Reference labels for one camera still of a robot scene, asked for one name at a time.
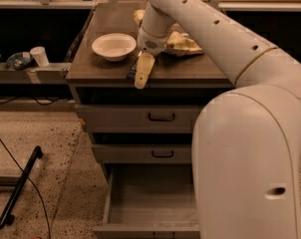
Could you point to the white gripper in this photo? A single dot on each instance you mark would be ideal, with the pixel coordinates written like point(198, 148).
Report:
point(152, 44)

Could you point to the blue rxbar blueberry bar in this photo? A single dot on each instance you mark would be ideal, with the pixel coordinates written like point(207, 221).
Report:
point(132, 71)

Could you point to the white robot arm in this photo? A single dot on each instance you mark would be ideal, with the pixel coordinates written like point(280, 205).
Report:
point(246, 143)

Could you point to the top drawer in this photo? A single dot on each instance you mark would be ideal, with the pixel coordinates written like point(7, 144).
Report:
point(138, 118)

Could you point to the drawer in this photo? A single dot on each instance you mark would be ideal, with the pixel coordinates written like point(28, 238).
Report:
point(149, 201)
point(138, 118)
point(137, 153)

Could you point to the grey drawer cabinet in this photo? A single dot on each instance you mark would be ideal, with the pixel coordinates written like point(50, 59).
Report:
point(94, 81)

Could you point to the middle drawer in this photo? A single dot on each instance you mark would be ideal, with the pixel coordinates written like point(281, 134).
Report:
point(137, 153)

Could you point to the bottom drawer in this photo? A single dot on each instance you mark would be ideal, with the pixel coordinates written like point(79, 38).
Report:
point(149, 201)

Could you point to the white bowl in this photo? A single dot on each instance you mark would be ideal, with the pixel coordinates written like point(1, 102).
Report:
point(114, 47)

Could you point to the white paper cup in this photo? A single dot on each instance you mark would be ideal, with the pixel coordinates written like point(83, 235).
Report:
point(40, 56)

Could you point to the small dark dish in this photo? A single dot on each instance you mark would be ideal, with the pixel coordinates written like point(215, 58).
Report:
point(20, 61)

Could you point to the black metal bar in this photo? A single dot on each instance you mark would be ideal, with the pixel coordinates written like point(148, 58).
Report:
point(6, 217)

